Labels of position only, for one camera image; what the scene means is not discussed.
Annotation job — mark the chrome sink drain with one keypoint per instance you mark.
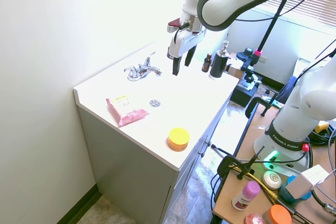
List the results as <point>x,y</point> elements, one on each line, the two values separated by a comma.
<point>155,103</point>

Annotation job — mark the grey vanity cabinet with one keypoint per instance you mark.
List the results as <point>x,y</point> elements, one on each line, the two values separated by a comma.
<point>136,171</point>

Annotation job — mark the white Franka Panda arm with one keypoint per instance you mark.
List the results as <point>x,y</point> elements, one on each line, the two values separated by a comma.
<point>302,103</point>

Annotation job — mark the yellow lid orange jar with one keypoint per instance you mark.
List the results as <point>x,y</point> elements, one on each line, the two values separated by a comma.
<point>178,139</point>

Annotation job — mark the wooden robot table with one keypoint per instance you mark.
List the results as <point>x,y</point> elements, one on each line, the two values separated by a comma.
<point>262,182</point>

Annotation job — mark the round white soap tin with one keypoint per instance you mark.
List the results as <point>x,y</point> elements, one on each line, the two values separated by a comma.
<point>272,180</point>

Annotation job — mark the pink wipes packet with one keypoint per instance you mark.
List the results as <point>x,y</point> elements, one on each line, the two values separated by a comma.
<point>126,110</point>

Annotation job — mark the black soap pump bottle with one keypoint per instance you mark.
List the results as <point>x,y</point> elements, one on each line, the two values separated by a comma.
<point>218,64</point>

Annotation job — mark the brown dropper bottle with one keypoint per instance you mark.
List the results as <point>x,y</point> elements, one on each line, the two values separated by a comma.
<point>207,63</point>

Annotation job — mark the pink cap deodorant stick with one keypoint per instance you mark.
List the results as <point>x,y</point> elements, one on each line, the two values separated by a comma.
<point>246,195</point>

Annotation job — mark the chrome faucet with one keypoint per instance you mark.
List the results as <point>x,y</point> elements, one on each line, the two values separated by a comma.
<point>141,69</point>

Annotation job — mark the black camera stand pole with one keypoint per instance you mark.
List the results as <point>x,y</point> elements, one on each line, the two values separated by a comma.
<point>270,28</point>

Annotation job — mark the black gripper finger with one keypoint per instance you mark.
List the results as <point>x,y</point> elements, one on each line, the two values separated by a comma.
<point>176,66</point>
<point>189,56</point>

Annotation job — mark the blue cup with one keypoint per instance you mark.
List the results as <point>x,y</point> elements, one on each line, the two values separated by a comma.
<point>292,192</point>

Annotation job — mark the pink round soap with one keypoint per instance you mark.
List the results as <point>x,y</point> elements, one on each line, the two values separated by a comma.
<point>254,219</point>

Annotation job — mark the red wrist camera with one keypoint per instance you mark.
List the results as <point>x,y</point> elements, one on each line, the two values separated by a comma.
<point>174,24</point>

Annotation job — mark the black table clamp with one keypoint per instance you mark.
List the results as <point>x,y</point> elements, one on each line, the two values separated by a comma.
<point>228,165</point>
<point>258,103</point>

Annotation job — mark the red emergency stop button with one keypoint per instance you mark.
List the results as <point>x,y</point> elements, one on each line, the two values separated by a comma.
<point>305,147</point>

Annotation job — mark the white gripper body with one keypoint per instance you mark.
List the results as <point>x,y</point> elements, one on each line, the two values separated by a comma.
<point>183,41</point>

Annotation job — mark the black equipment case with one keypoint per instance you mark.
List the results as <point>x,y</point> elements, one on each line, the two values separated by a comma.
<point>244,91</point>

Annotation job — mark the white cardboard box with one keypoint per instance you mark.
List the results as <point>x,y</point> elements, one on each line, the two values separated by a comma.
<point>309,180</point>

